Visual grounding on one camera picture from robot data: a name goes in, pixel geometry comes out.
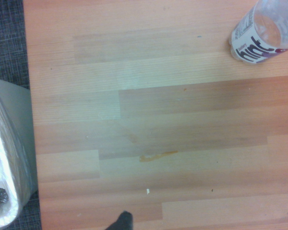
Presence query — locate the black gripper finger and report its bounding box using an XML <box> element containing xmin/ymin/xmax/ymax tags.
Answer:
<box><xmin>105</xmin><ymin>210</ymin><xmax>134</xmax><ymax>230</ymax></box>

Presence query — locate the clear plastic hint water bottle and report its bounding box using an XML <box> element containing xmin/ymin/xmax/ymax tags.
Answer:
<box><xmin>228</xmin><ymin>0</ymin><xmax>288</xmax><ymax>66</ymax></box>

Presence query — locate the white plastic bin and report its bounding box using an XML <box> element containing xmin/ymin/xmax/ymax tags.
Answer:
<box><xmin>0</xmin><ymin>80</ymin><xmax>38</xmax><ymax>228</ymax></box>

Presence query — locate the grey trash bin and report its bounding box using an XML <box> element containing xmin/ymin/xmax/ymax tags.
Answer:
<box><xmin>0</xmin><ymin>76</ymin><xmax>40</xmax><ymax>228</ymax></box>

